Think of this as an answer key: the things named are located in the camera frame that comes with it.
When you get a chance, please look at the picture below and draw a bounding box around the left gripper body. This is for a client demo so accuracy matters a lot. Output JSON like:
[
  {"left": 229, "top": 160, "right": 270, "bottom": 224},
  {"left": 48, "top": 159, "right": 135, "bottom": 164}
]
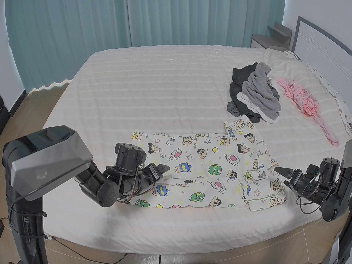
[{"left": 122, "top": 162, "right": 163, "bottom": 201}]

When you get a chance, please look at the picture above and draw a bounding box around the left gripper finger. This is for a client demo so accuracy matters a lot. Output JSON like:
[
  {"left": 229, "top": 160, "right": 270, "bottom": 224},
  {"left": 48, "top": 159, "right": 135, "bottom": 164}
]
[{"left": 156, "top": 163, "right": 171, "bottom": 177}]

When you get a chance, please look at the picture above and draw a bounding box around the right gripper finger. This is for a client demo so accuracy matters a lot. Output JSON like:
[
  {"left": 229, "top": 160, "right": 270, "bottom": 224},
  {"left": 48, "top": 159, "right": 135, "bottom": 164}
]
[{"left": 275, "top": 167, "right": 295, "bottom": 179}]

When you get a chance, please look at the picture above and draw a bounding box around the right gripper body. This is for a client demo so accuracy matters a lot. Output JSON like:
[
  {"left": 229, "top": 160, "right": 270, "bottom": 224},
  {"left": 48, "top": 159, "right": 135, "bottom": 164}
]
[{"left": 287, "top": 169, "right": 320, "bottom": 201}]

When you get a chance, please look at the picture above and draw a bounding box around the white printed pyjama top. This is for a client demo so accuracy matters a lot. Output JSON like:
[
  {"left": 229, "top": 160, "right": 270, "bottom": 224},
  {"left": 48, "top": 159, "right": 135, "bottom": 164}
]
[{"left": 131, "top": 114, "right": 287, "bottom": 212}]

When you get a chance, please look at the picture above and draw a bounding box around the pile of clothes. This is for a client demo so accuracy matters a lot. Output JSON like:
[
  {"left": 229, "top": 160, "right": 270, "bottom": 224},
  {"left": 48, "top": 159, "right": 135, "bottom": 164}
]
[{"left": 226, "top": 62, "right": 282, "bottom": 124}]

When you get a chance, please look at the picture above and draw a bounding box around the bed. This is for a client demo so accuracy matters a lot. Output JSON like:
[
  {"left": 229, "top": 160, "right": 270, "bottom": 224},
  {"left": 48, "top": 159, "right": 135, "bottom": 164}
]
[{"left": 27, "top": 17, "right": 352, "bottom": 256}]

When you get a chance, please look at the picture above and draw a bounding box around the pink garment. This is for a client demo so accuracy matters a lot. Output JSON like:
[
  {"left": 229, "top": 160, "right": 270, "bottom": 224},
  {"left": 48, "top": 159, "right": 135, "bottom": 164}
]
[{"left": 276, "top": 77, "right": 340, "bottom": 148}]

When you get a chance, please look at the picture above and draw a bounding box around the white printed pillow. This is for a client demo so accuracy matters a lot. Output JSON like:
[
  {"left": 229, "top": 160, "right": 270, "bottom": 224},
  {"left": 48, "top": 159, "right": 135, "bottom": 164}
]
[{"left": 283, "top": 50, "right": 352, "bottom": 137}]

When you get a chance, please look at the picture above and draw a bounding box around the grey bedside table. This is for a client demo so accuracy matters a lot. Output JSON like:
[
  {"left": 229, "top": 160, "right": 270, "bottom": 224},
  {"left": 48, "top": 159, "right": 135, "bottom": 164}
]
[{"left": 251, "top": 21, "right": 292, "bottom": 52}]

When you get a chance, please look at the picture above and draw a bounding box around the blue-green curtain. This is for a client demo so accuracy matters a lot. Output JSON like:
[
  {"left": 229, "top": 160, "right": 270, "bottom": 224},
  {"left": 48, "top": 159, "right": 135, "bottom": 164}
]
[
  {"left": 126, "top": 0, "right": 287, "bottom": 49},
  {"left": 5, "top": 0, "right": 132, "bottom": 93}
]

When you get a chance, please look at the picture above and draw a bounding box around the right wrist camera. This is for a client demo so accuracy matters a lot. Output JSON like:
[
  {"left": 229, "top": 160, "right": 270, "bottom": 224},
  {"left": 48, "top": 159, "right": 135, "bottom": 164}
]
[{"left": 307, "top": 164, "right": 320, "bottom": 179}]

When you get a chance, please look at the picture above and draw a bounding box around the black cable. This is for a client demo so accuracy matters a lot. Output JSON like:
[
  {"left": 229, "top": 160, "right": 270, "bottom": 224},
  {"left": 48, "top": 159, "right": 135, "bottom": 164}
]
[
  {"left": 52, "top": 237, "right": 128, "bottom": 261},
  {"left": 296, "top": 198, "right": 323, "bottom": 214}
]

